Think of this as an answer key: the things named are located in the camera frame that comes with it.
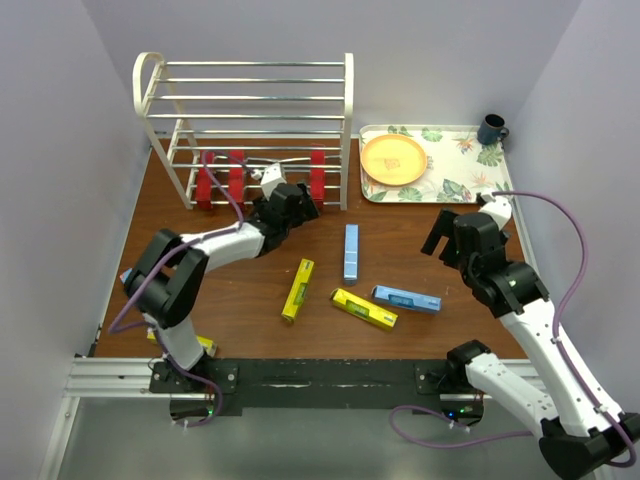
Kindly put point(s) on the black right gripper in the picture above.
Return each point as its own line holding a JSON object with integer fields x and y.
{"x": 443, "y": 226}

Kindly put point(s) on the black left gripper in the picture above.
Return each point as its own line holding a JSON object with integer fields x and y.
{"x": 305, "y": 209}

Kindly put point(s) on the red toothpaste box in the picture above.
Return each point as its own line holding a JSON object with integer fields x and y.
{"x": 204, "y": 184}
{"x": 318, "y": 177}
{"x": 236, "y": 176}

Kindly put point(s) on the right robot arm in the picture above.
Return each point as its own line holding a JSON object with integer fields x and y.
{"x": 578, "y": 426}

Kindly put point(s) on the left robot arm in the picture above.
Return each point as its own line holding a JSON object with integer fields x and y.
{"x": 165, "y": 282}

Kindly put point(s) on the white metal shelf rack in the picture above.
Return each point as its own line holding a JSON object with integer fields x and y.
{"x": 275, "y": 111}

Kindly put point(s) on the upright blue toothpaste box centre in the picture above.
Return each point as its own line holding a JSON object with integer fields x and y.
{"x": 351, "y": 255}

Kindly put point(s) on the yellow toothpaste box centre left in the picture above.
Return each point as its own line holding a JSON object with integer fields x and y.
{"x": 297, "y": 294}

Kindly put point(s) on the floral serving tray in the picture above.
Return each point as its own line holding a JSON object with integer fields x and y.
{"x": 458, "y": 167}

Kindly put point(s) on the orange plate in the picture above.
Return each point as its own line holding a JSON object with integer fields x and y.
{"x": 393, "y": 160}

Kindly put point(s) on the blue toothpaste box lying right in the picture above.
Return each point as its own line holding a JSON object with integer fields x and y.
{"x": 408, "y": 300}

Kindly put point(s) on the yellow toothpaste box centre right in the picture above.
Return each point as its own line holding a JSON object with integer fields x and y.
{"x": 363, "y": 309}

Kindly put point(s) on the dark blue mug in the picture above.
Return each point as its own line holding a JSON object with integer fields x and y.
{"x": 493, "y": 129}

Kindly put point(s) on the yellow toothpaste box near base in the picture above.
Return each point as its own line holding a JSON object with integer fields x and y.
{"x": 209, "y": 346}

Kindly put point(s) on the blue toothpaste box far left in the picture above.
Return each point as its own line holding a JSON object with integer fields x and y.
{"x": 124, "y": 276}

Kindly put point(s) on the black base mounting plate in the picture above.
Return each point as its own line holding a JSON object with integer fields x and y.
{"x": 234, "y": 385}

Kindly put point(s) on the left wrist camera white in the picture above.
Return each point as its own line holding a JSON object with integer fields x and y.
{"x": 272, "y": 176}

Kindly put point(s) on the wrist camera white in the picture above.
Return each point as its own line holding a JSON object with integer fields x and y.
{"x": 272, "y": 176}
{"x": 497, "y": 206}

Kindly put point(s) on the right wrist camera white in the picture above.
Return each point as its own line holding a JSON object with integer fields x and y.
{"x": 497, "y": 206}

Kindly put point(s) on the aluminium rail frame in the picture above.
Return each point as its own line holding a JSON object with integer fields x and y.
{"x": 108, "y": 378}

